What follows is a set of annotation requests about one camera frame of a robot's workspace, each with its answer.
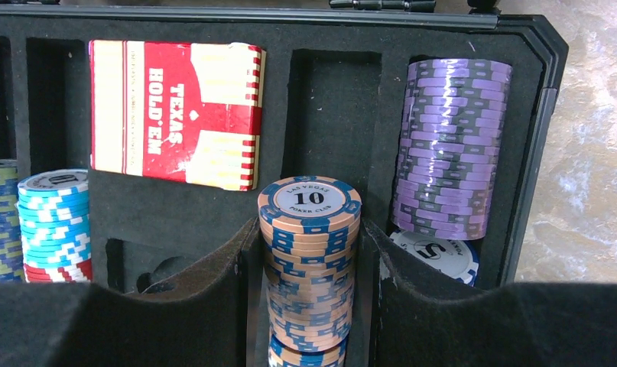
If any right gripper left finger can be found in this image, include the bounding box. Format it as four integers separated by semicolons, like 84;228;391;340
0;219;260;366

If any red Texas Hold'em card box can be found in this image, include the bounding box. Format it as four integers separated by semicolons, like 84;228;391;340
89;40;266;191

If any light blue red chip stack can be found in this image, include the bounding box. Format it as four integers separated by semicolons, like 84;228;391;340
16;168;93;283

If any blue white chip stack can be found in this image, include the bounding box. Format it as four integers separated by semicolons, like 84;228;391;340
389;229;479;286

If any purple chip stack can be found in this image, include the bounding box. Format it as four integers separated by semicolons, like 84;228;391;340
391;58;513;240

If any green chip stack in case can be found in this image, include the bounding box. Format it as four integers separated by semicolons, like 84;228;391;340
0;159;24;283

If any green white chip stack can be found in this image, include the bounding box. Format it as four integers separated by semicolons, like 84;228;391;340
258;176;362;366

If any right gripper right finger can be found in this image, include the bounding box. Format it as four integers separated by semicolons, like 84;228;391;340
361;220;617;366

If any black poker set case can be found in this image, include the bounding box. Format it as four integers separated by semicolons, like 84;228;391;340
0;4;570;295

